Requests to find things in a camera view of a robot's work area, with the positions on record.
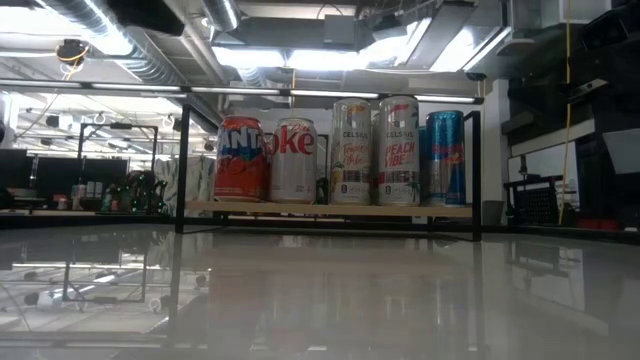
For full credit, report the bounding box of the black background rig frame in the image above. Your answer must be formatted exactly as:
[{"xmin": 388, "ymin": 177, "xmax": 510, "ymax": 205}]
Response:
[{"xmin": 74, "ymin": 121, "xmax": 160, "ymax": 174}]

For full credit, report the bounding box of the black wire mesh cart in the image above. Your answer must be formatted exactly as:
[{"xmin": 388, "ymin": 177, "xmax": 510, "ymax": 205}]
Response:
[{"xmin": 502, "ymin": 172, "xmax": 581, "ymax": 227}]

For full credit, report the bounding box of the dark machine with green lights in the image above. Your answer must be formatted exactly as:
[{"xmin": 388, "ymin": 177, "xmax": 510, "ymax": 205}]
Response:
[{"xmin": 102, "ymin": 170, "xmax": 169, "ymax": 215}]

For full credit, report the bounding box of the red Fanta strawberry can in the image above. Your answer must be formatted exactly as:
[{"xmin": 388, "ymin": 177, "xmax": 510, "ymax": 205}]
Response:
[{"xmin": 213, "ymin": 115, "xmax": 270, "ymax": 204}]

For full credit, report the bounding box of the grey plastic bin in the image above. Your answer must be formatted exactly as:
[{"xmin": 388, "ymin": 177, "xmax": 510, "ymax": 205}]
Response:
[{"xmin": 482, "ymin": 199, "xmax": 507, "ymax": 227}]

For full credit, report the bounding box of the red flat object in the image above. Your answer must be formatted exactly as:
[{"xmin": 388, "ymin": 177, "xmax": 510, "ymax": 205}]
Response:
[{"xmin": 574, "ymin": 218, "xmax": 621, "ymax": 231}]

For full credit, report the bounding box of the white draped sheet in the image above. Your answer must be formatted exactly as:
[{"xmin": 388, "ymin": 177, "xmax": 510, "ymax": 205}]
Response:
[{"xmin": 153, "ymin": 155, "xmax": 217, "ymax": 204}]

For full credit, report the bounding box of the Celsius Tropical Vibe can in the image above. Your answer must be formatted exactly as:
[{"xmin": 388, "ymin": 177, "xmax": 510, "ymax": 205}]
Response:
[{"xmin": 329, "ymin": 97, "xmax": 374, "ymax": 206}]

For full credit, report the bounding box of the silver corrugated ventilation duct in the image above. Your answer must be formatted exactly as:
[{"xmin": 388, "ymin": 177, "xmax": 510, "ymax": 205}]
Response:
[{"xmin": 42, "ymin": 0, "xmax": 184, "ymax": 86}]

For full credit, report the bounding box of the cluttered background workbench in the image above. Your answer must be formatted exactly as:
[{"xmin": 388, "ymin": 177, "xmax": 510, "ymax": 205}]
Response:
[{"xmin": 0, "ymin": 182, "xmax": 174, "ymax": 217}]

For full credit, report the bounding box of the blue silver Red Bull can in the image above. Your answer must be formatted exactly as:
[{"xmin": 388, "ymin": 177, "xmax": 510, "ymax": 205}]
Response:
[
  {"xmin": 418, "ymin": 125, "xmax": 429, "ymax": 206},
  {"xmin": 424, "ymin": 109, "xmax": 467, "ymax": 207}
]

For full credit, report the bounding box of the white angled panel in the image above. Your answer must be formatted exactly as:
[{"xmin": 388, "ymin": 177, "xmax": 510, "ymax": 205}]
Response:
[{"xmin": 602, "ymin": 128, "xmax": 640, "ymax": 175}]

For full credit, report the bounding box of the silver Diet Coke can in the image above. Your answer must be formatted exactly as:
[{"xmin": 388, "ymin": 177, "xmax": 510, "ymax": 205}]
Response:
[{"xmin": 267, "ymin": 117, "xmax": 319, "ymax": 205}]

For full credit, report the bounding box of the yellow hanging extension cable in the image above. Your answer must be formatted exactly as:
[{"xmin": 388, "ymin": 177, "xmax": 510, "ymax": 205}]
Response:
[{"xmin": 557, "ymin": 0, "xmax": 574, "ymax": 226}]

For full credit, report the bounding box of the black partition screen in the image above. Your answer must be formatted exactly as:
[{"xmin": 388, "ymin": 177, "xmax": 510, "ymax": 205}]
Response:
[{"xmin": 0, "ymin": 148, "xmax": 130, "ymax": 201}]

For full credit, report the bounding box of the Celsius Peach Vibe can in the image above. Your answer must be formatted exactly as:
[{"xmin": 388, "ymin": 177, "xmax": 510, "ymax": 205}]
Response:
[{"xmin": 377, "ymin": 95, "xmax": 422, "ymax": 207}]

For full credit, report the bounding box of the black metal shelf frame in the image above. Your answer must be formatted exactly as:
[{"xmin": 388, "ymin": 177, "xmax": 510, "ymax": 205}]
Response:
[{"xmin": 174, "ymin": 103, "xmax": 484, "ymax": 243}]

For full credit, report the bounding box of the black ceiling cable reel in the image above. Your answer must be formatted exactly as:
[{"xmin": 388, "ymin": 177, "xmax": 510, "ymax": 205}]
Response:
[{"xmin": 54, "ymin": 38, "xmax": 91, "ymax": 67}]

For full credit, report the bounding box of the ceiling light tube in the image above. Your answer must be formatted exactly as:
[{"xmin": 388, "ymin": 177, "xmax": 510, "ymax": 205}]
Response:
[
  {"xmin": 0, "ymin": 78, "xmax": 84, "ymax": 92},
  {"xmin": 191, "ymin": 85, "xmax": 282, "ymax": 97},
  {"xmin": 413, "ymin": 93, "xmax": 485, "ymax": 106},
  {"xmin": 289, "ymin": 88, "xmax": 380, "ymax": 100},
  {"xmin": 91, "ymin": 82, "xmax": 182, "ymax": 95}
]

